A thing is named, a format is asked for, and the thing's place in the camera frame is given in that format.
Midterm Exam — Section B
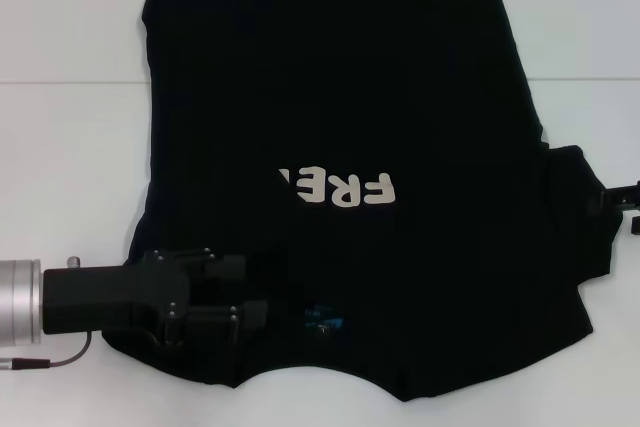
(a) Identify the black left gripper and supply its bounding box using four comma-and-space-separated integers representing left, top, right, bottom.
42, 249, 269, 346

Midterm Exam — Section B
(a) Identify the black t-shirt with white lettering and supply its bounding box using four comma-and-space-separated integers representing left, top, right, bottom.
102, 0, 624, 391

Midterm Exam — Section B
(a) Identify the left gripper cable with connector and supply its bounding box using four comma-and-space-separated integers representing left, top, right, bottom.
0, 331, 96, 369

